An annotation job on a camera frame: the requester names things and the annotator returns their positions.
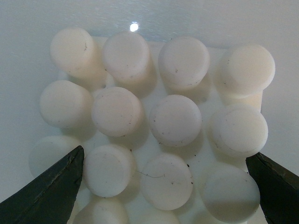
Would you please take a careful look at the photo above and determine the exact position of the white studded base plate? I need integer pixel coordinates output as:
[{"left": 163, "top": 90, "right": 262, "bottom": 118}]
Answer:
[{"left": 28, "top": 28, "right": 275, "bottom": 224}]

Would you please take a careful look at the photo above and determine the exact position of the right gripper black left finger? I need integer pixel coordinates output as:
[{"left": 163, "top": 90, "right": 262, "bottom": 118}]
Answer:
[{"left": 0, "top": 146, "right": 85, "bottom": 224}]

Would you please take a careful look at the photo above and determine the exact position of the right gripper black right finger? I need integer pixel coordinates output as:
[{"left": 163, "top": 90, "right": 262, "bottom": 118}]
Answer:
[{"left": 246, "top": 153, "right": 299, "bottom": 224}]

